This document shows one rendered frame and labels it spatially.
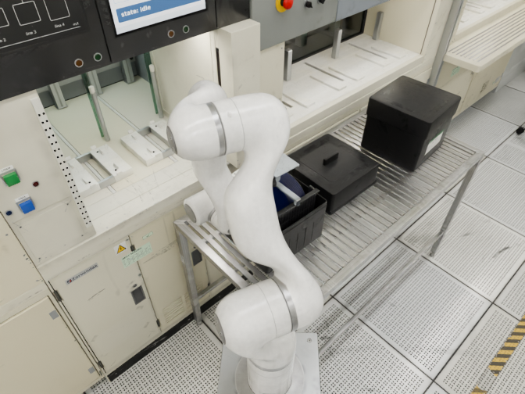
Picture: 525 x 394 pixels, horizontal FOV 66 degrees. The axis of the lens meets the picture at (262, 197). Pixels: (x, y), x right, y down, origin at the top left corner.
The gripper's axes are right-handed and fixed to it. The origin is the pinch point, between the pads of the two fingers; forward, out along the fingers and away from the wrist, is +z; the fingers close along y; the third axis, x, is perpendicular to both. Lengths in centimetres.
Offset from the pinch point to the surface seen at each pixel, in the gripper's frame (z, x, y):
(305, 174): 23.0, -20.3, -6.7
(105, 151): -31, -16, -66
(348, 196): 32.3, -27.0, 8.4
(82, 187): -47, -16, -51
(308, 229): 4.6, -21.6, 13.6
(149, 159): -20, -16, -50
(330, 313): 31, -106, 13
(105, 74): -5, -13, -120
